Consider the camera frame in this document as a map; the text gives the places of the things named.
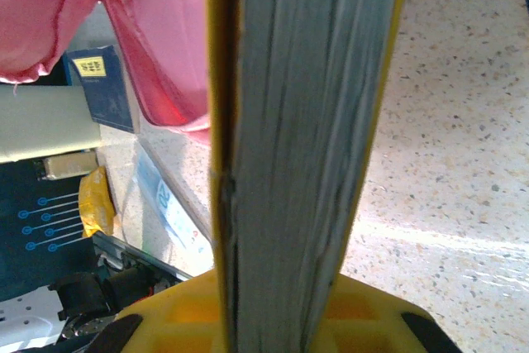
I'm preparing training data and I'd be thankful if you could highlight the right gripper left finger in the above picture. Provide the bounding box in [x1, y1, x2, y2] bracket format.
[93, 269, 227, 353]

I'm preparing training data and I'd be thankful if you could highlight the yellow paperback book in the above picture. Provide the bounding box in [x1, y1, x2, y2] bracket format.
[204, 0, 414, 353]

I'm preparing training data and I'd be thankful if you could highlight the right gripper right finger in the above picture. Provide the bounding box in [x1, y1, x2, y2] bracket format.
[304, 274, 462, 353]

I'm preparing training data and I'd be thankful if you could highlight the clear pack of pens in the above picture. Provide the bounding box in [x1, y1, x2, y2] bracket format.
[122, 141, 217, 275]

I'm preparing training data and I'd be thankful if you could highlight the yellow snack bag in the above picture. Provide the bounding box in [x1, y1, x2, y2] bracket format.
[77, 165, 116, 239]

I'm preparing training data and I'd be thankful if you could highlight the dark blue book yellow label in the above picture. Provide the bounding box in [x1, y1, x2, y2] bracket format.
[61, 45, 142, 135]

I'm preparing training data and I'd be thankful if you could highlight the pink backpack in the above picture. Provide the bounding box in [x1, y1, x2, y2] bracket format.
[0, 0, 212, 136]

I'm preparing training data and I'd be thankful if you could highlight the beige knife block orange rim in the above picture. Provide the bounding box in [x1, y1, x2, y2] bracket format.
[0, 83, 102, 164]

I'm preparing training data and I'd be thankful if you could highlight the aluminium front rail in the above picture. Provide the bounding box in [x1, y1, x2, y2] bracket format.
[91, 231, 195, 284]

